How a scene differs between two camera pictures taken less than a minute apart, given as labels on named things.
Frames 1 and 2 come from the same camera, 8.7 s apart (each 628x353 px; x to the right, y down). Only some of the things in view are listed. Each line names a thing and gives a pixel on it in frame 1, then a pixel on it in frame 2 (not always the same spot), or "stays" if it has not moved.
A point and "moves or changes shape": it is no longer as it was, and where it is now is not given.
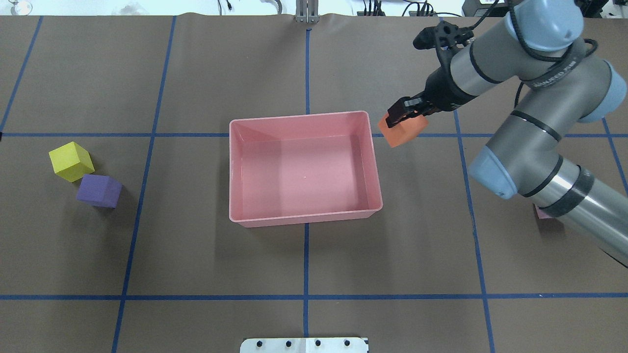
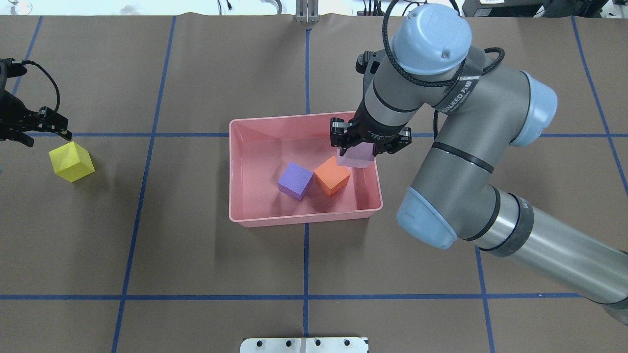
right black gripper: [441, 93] → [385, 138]
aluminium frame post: [307, 11] stays
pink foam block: [541, 214] moves or changes shape
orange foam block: [404, 131] moves or changes shape
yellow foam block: [71, 161] stays
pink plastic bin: [302, 168] stays
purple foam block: [99, 190] → [295, 181]
